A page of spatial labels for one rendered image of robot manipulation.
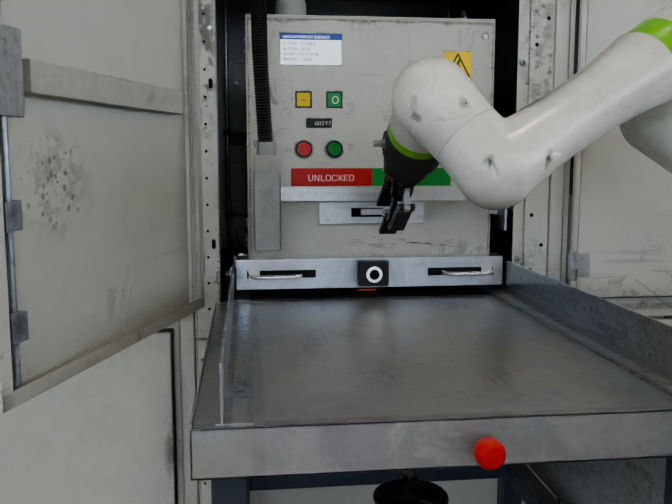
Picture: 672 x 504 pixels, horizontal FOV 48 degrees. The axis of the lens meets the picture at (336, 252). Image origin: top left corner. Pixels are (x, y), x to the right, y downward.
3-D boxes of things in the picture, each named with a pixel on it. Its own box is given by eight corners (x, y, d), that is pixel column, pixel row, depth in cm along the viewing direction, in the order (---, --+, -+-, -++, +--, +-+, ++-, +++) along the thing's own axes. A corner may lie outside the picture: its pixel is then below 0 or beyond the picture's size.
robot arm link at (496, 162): (597, 64, 117) (633, 14, 107) (652, 119, 114) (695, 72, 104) (425, 176, 104) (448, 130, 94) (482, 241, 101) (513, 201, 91)
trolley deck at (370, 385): (745, 453, 86) (748, 402, 85) (190, 481, 78) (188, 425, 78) (526, 323, 152) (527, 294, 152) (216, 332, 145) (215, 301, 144)
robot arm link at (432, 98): (445, 26, 100) (382, 64, 97) (508, 92, 97) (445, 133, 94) (423, 88, 113) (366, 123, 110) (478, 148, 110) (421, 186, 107)
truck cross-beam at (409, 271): (502, 284, 154) (503, 255, 154) (236, 290, 148) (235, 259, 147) (494, 280, 159) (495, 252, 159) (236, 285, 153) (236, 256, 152)
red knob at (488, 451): (508, 472, 78) (509, 442, 77) (478, 474, 77) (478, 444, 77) (494, 455, 82) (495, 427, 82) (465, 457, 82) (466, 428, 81)
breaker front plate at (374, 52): (489, 263, 154) (495, 21, 148) (250, 267, 148) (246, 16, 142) (487, 262, 155) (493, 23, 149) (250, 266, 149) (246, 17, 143)
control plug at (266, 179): (281, 251, 138) (280, 155, 136) (254, 251, 138) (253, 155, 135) (279, 246, 146) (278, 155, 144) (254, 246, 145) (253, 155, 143)
